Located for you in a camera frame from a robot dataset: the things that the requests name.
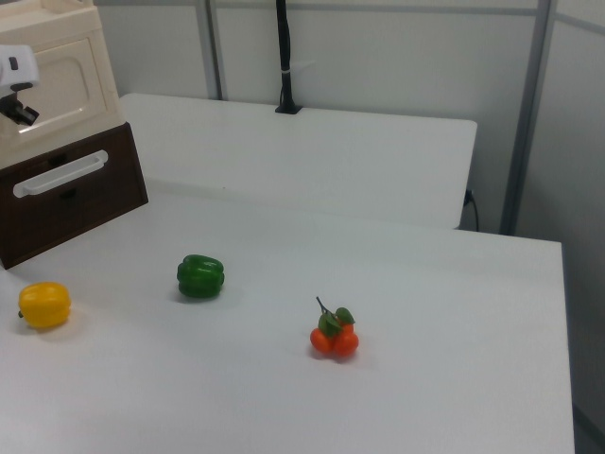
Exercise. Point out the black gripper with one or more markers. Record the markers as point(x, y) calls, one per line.
point(8, 105)

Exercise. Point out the cream cabinet door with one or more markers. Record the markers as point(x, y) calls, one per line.
point(66, 85)

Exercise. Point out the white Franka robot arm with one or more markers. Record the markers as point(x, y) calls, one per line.
point(16, 66)

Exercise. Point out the dark brown wooden drawer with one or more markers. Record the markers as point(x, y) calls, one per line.
point(80, 198)

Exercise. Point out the yellow bell pepper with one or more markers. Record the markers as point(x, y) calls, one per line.
point(45, 306)

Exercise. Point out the green bell pepper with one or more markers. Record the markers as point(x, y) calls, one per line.
point(201, 276)

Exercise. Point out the black pole base clamp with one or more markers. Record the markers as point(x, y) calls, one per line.
point(288, 110)

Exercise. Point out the orange tomato cluster with leaves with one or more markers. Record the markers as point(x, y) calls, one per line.
point(335, 338)

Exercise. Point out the thin grey metal frame post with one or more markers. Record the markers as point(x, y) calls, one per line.
point(215, 47)

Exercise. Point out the black camera pole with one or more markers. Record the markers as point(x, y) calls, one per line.
point(285, 47)

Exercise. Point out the thick grey metal frame post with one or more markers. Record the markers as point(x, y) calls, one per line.
point(527, 118)

